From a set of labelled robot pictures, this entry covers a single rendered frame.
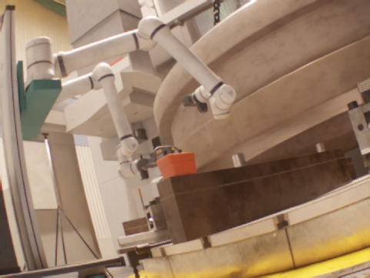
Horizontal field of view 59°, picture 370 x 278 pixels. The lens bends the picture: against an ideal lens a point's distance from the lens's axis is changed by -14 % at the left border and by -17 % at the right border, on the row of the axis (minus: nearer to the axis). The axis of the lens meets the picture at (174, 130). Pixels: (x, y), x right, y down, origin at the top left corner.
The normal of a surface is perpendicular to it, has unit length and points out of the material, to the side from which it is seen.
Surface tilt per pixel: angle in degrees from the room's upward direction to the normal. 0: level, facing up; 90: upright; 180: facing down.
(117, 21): 90
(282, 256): 90
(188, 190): 90
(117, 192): 90
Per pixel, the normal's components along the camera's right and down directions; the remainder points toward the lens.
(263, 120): -0.73, 0.00
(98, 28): -0.55, -0.09
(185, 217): 0.56, -0.37
